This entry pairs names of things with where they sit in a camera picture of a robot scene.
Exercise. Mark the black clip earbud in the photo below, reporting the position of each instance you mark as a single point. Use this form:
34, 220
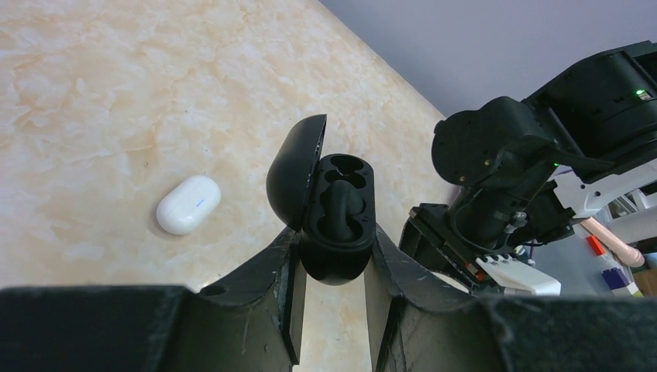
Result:
341, 202

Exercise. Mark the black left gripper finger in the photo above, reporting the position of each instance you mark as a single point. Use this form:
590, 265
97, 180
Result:
249, 320

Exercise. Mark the white oval charging case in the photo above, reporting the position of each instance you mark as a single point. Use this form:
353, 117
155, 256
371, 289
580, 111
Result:
183, 209

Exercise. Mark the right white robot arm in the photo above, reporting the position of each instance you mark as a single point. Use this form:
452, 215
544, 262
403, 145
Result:
526, 170

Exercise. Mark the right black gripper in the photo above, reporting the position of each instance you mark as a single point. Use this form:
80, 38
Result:
417, 322

